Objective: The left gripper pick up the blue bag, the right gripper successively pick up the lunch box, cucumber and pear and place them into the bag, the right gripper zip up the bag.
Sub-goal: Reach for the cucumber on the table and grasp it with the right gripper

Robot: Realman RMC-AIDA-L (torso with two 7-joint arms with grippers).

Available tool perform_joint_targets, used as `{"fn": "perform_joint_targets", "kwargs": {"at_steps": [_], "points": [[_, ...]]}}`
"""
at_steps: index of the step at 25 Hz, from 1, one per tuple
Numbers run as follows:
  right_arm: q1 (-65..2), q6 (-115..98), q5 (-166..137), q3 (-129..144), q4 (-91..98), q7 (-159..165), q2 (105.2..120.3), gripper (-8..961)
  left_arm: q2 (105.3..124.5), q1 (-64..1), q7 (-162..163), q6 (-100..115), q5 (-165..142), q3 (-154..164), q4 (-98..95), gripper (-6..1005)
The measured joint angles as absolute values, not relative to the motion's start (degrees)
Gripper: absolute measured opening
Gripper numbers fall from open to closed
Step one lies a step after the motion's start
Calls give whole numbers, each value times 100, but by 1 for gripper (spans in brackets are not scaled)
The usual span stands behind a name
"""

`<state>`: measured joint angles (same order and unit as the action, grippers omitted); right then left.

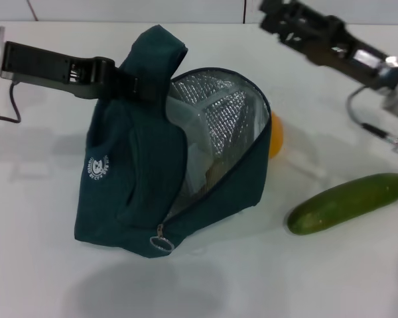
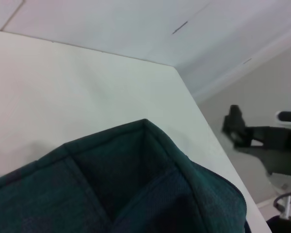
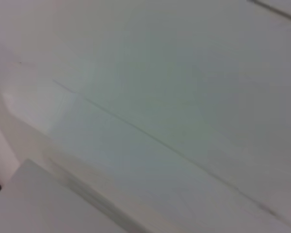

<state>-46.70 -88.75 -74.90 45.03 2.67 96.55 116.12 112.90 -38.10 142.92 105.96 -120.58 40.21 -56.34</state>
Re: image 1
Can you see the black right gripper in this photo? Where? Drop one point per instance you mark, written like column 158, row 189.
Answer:
column 328, row 43

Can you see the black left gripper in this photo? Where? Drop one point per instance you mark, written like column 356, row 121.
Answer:
column 36, row 64

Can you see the dark teal insulated lunch bag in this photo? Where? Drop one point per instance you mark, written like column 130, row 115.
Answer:
column 136, row 172

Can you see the clear container with blue lid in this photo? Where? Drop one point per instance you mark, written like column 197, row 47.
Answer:
column 194, row 162

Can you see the yellow orange pear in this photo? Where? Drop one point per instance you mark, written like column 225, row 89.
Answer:
column 276, row 136

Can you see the green cucumber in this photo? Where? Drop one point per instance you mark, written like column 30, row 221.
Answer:
column 345, row 203

